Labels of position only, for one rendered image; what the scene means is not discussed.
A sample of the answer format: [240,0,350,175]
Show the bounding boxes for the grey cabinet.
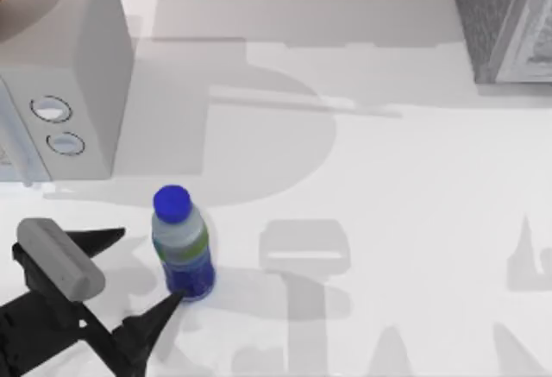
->
[445,0,552,87]

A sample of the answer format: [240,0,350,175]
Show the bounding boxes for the pale grey rounded box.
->
[16,217,107,303]

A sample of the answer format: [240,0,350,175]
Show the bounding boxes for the pale microwave oven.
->
[0,0,135,185]

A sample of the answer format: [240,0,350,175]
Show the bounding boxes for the blue capped plastic bottle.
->
[150,184,216,303]

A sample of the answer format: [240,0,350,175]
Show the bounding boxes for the small round microwave knob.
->
[45,131,86,157]

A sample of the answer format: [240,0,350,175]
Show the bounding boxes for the large round microwave knob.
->
[29,95,73,123]

